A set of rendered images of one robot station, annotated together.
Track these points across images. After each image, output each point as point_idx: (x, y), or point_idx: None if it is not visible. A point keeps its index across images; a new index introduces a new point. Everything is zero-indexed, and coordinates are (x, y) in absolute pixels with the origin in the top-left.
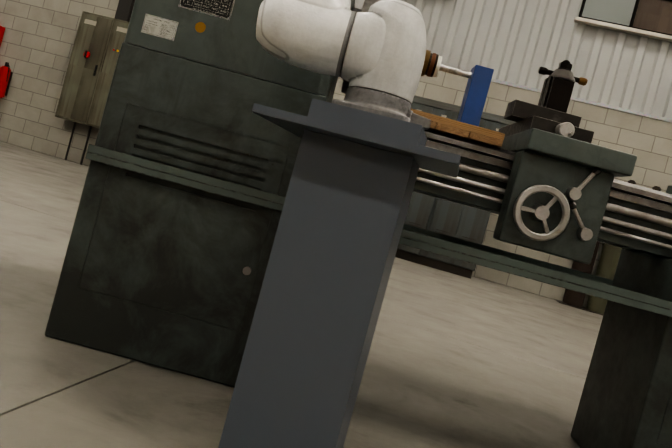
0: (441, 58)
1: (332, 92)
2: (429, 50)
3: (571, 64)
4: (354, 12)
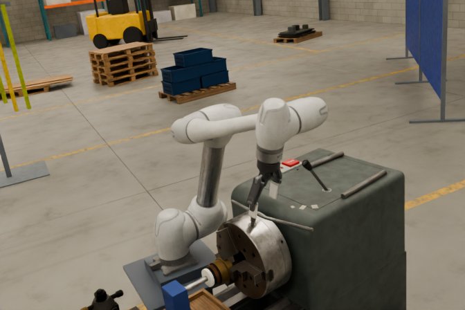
0: (202, 270)
1: (288, 286)
2: (212, 262)
3: (94, 293)
4: (183, 212)
